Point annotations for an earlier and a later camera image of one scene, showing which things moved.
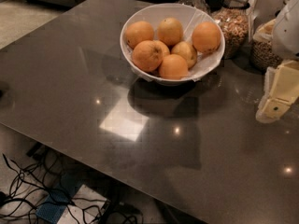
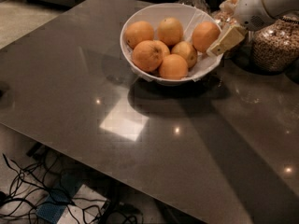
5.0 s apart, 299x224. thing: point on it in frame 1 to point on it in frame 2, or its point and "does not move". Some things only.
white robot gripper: (287, 35) to (250, 10)
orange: (170, 31) does not move
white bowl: (172, 44) does not move
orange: (148, 54) does not move
